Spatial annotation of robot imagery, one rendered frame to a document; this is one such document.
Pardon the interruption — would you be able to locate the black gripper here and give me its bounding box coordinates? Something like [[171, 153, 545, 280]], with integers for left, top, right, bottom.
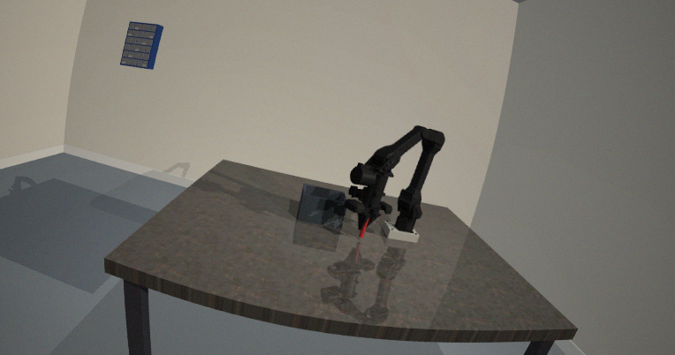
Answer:
[[344, 186, 392, 230]]

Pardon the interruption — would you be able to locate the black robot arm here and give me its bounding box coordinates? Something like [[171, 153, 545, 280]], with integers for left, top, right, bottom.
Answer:
[[350, 125, 445, 233]]

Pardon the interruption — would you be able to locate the red peg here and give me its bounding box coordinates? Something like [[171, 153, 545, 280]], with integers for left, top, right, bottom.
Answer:
[[359, 220, 368, 238]]

